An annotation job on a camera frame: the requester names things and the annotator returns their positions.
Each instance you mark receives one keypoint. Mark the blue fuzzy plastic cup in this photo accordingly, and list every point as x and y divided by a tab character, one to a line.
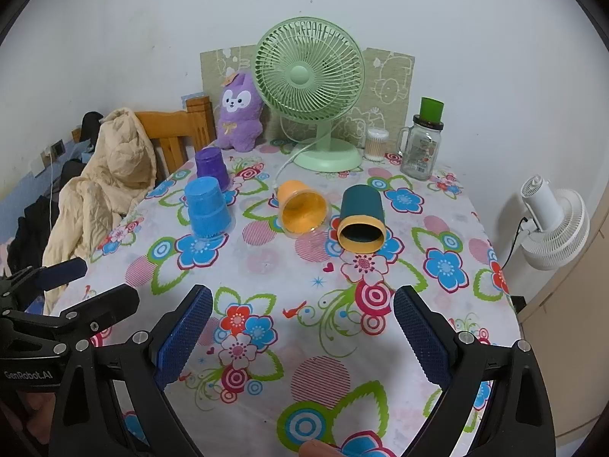
207	208

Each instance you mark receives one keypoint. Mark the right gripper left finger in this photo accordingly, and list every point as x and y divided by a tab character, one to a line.
147	363

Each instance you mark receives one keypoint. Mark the cotton swab container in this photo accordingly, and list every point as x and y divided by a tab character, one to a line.
375	144

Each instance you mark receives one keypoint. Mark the purple fuzzy plastic cup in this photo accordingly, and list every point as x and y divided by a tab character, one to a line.
210	162

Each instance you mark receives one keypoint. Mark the teal and yellow cup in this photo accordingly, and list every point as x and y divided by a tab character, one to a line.
362	227

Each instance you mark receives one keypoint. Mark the beige puffy jacket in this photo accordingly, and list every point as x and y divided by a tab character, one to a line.
87	213

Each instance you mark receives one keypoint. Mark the white clip fan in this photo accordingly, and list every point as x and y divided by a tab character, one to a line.
558	228

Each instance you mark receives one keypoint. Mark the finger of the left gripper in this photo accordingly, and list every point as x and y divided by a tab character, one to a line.
95	309
23	288

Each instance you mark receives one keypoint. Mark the green desk fan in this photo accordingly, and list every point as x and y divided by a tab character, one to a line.
310	71

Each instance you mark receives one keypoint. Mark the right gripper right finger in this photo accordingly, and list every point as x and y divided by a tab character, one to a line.
517	419

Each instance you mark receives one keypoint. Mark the orange fuzzy plastic cup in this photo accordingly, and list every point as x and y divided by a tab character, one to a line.
302	209

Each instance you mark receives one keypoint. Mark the purple plush bunny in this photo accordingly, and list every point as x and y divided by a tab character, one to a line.
239	125

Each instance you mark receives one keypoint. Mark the glass jar green lid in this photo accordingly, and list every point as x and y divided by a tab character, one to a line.
419	144

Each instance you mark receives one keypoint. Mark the floral tablecloth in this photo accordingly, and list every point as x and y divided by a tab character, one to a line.
302	342

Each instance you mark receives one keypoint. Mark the wooden chair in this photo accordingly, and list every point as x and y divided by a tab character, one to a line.
176	130

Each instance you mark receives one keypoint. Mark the black clothing pile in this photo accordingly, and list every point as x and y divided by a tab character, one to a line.
35	225

